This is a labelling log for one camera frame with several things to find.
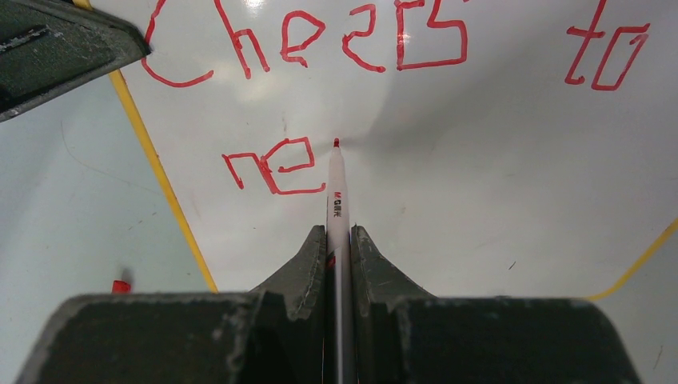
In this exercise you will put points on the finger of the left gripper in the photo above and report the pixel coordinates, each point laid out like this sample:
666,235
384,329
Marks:
49,48

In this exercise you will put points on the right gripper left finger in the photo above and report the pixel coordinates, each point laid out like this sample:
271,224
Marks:
270,334

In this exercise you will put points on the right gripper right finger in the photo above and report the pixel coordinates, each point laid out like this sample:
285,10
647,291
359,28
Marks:
407,335

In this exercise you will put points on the red marker pen body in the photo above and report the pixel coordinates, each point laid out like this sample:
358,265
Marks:
340,354

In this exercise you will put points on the red marker cap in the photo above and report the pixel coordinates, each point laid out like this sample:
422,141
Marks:
120,287

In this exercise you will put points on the yellow-framed whiteboard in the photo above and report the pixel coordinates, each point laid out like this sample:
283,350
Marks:
491,147

